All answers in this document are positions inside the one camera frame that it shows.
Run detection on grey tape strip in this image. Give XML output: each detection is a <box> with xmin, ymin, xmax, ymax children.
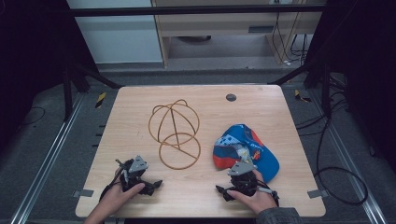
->
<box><xmin>72</xmin><ymin>189</ymin><xmax>95</xmax><ymax>199</ymax></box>
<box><xmin>306</xmin><ymin>189</ymin><xmax>330</xmax><ymax>199</ymax></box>

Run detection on white cabinet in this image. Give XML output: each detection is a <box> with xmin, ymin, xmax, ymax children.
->
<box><xmin>66</xmin><ymin>0</ymin><xmax>164</xmax><ymax>65</ymax></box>

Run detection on blue and red cap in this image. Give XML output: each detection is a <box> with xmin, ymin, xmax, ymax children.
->
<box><xmin>212</xmin><ymin>123</ymin><xmax>280</xmax><ymax>184</ymax></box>

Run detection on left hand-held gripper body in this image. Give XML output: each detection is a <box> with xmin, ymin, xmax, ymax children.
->
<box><xmin>115</xmin><ymin>154</ymin><xmax>149</xmax><ymax>195</ymax></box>

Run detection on metal floor rail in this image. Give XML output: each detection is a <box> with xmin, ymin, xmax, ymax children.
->
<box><xmin>309</xmin><ymin>89</ymin><xmax>389</xmax><ymax>224</ymax></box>
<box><xmin>10</xmin><ymin>92</ymin><xmax>86</xmax><ymax>224</ymax></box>

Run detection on black looped floor cable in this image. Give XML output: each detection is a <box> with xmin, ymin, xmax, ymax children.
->
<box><xmin>294</xmin><ymin>90</ymin><xmax>370</xmax><ymax>207</ymax></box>

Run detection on black horizontal frame bar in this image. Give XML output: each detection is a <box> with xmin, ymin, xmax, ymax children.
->
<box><xmin>69</xmin><ymin>4</ymin><xmax>327</xmax><ymax>18</ymax></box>

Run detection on person's right hand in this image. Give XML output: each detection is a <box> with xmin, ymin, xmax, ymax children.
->
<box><xmin>226</xmin><ymin>169</ymin><xmax>278</xmax><ymax>216</ymax></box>

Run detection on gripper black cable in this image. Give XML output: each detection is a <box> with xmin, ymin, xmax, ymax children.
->
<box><xmin>257</xmin><ymin>183</ymin><xmax>280</xmax><ymax>207</ymax></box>
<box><xmin>98</xmin><ymin>166</ymin><xmax>126</xmax><ymax>202</ymax></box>

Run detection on dark curtain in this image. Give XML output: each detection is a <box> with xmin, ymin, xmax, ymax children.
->
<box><xmin>304</xmin><ymin>0</ymin><xmax>396</xmax><ymax>174</ymax></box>
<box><xmin>0</xmin><ymin>0</ymin><xmax>99</xmax><ymax>152</ymax></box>

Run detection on thin black floor cable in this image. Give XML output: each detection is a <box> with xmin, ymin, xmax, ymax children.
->
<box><xmin>19</xmin><ymin>105</ymin><xmax>47</xmax><ymax>127</ymax></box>

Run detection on yellow and black tape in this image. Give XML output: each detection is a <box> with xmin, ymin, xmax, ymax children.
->
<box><xmin>293</xmin><ymin>89</ymin><xmax>312</xmax><ymax>104</ymax></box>
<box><xmin>94</xmin><ymin>91</ymin><xmax>107</xmax><ymax>109</ymax></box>

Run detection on hanging desk cables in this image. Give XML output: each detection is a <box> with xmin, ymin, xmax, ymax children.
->
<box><xmin>271</xmin><ymin>11</ymin><xmax>310</xmax><ymax>67</ymax></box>

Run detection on gold wire hat stand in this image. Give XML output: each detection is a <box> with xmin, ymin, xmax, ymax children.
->
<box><xmin>148</xmin><ymin>98</ymin><xmax>202</xmax><ymax>171</ymax></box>

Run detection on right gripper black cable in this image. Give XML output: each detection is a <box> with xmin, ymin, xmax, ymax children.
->
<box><xmin>257</xmin><ymin>183</ymin><xmax>280</xmax><ymax>207</ymax></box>

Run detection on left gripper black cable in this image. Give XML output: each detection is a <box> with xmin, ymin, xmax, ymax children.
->
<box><xmin>98</xmin><ymin>166</ymin><xmax>126</xmax><ymax>202</ymax></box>

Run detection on black metal stand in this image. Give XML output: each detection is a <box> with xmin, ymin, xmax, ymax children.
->
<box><xmin>268</xmin><ymin>60</ymin><xmax>333</xmax><ymax>119</ymax></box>
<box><xmin>61</xmin><ymin>61</ymin><xmax>123</xmax><ymax>123</ymax></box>

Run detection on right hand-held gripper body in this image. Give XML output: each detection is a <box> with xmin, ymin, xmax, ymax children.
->
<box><xmin>226</xmin><ymin>160</ymin><xmax>262</xmax><ymax>198</ymax></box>

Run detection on person's left hand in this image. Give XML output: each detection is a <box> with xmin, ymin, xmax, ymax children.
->
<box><xmin>98</xmin><ymin>182</ymin><xmax>147</xmax><ymax>217</ymax></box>

